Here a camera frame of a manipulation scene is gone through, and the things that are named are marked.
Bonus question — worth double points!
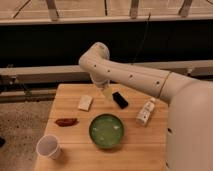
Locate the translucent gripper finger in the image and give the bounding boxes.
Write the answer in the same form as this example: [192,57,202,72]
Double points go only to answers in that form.
[102,86,113,101]

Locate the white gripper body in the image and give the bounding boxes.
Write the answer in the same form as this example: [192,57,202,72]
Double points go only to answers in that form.
[90,74,109,88]

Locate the white sponge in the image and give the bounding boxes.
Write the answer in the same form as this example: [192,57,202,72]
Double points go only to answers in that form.
[78,95,93,111]

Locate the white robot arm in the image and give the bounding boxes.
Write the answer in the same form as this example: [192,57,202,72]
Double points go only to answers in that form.
[79,42,213,171]

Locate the green ceramic bowl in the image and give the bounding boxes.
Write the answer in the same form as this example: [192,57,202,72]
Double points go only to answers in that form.
[89,113,124,149]

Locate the black phone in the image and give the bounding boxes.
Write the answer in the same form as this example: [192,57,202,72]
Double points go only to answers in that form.
[113,92,128,109]

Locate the white bottle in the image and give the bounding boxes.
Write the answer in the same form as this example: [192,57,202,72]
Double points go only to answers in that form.
[136,98,156,125]

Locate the dark red object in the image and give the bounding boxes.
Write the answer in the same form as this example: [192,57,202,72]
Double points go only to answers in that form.
[55,118,78,127]

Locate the white paper cup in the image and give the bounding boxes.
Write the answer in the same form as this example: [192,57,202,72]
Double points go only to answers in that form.
[36,134,61,160]

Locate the black hanging cable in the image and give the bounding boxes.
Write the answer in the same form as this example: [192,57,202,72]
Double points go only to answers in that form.
[131,12,152,64]

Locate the metal rail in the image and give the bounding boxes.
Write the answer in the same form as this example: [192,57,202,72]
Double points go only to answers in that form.
[0,60,213,85]

